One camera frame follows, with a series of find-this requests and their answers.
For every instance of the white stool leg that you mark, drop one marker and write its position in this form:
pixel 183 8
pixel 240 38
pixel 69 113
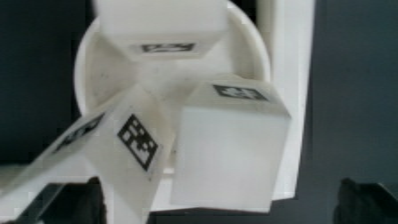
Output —
pixel 231 139
pixel 162 29
pixel 110 149

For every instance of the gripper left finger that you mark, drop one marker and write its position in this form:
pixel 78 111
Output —
pixel 67 204

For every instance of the white round stool seat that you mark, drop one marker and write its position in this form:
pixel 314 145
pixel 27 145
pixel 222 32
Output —
pixel 107 72

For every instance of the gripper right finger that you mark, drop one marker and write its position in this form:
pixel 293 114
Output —
pixel 366 203

